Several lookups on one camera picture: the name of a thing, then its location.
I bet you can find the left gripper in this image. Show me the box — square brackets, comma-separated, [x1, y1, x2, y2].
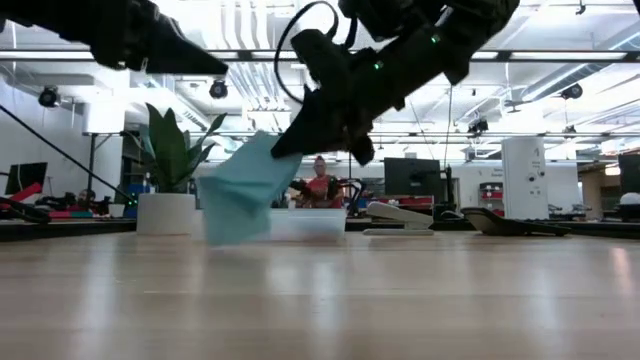
[0, 0, 230, 76]

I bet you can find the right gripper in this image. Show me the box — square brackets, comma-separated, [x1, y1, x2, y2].
[270, 19, 454, 167]

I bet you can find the blue sticky note pad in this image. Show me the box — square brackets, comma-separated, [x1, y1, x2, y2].
[198, 131, 304, 247]

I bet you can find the person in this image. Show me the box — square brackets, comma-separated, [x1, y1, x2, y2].
[294, 155, 347, 210]

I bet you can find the black desk monitor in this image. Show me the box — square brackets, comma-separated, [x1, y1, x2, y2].
[3, 160, 49, 197]
[618, 153, 640, 195]
[383, 157, 443, 198]

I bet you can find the clear case with brown lid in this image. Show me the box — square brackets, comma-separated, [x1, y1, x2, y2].
[192, 208, 348, 244]

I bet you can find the grey stapler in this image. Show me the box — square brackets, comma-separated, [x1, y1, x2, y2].
[362, 200, 435, 237]

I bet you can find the shelf with red bins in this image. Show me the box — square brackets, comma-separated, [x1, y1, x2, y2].
[478, 181, 504, 207]

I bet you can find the green plant in white pot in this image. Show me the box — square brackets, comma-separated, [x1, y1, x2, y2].
[135, 102, 229, 236]

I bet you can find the black calculator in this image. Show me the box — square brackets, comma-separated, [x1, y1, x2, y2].
[459, 206, 573, 238]

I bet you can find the white square pillar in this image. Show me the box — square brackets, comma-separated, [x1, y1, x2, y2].
[500, 136, 549, 221]

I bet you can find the black overhead light bar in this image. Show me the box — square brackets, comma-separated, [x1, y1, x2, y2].
[0, 48, 640, 63]

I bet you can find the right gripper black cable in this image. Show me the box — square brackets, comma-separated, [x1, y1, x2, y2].
[273, 0, 359, 107]

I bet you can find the black taut arm cable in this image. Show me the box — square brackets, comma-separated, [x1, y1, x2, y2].
[0, 103, 137, 205]

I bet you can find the black aluminium table frame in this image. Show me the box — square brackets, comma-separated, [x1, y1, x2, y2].
[0, 218, 640, 242]

